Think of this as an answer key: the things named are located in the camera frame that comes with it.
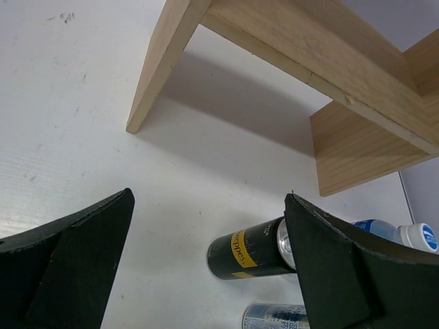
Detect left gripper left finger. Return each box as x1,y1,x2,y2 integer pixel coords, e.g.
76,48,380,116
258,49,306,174
1,188,134,328

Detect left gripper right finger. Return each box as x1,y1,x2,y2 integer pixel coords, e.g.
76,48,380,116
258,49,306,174
285,193,438,328

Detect water bottle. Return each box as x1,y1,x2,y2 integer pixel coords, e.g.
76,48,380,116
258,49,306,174
352,219,438,254

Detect wooden two-tier shelf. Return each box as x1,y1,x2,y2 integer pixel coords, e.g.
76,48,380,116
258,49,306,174
126,1,438,197

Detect black can far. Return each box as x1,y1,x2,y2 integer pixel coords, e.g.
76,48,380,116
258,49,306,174
206,217,296,280

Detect silver blue can centre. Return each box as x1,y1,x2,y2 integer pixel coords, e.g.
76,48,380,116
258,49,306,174
241,303,310,329

